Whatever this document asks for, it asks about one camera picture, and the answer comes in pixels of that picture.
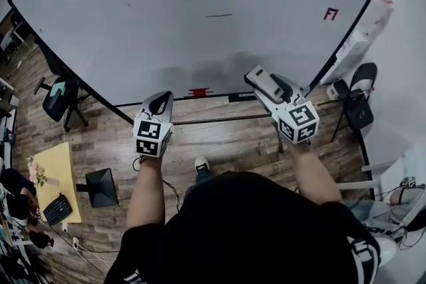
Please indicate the person's white shoe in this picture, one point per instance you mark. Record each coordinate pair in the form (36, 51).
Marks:
(201, 164)

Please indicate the black office chair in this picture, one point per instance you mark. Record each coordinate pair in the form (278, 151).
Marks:
(55, 99)

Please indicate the black keyboard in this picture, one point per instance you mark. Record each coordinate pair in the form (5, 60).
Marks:
(57, 209)

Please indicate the pink flower bouquet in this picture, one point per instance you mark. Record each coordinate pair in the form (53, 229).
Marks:
(36, 174)

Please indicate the white table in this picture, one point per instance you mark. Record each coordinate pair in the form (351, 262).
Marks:
(412, 163)

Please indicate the small white box device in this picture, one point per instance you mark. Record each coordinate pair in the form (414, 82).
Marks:
(336, 89)

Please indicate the white round headset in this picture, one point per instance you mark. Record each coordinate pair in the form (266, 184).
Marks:
(387, 251)

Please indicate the black monitor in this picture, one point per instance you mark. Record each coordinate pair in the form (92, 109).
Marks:
(101, 188)

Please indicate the person's left forearm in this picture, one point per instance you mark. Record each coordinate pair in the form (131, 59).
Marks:
(146, 193)

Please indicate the person's black shirt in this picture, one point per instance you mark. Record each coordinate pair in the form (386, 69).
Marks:
(249, 229)

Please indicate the person's jeans leg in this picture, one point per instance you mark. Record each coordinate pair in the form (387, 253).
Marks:
(199, 181)

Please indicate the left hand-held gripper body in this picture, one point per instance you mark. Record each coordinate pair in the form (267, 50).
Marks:
(151, 138)

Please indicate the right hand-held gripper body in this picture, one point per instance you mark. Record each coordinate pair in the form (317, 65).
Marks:
(298, 123)

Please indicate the cream whiteboard eraser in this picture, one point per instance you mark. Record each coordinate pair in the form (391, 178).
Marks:
(264, 83)

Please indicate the small yellow table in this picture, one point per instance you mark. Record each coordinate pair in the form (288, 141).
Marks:
(56, 159)

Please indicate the person's right forearm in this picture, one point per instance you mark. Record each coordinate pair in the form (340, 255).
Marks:
(313, 176)

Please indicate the black folding chair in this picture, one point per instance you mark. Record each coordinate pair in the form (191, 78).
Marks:
(364, 76)

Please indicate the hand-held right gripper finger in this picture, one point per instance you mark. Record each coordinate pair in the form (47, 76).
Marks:
(268, 104)
(290, 91)

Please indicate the white water dispenser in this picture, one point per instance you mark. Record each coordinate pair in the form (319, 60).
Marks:
(352, 50)

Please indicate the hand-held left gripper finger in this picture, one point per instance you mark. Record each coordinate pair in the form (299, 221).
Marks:
(169, 104)
(147, 104)

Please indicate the red marker holder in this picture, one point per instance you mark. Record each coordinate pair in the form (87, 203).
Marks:
(199, 92)

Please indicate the white power strip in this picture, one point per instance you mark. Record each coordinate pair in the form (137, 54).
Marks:
(65, 227)
(76, 243)

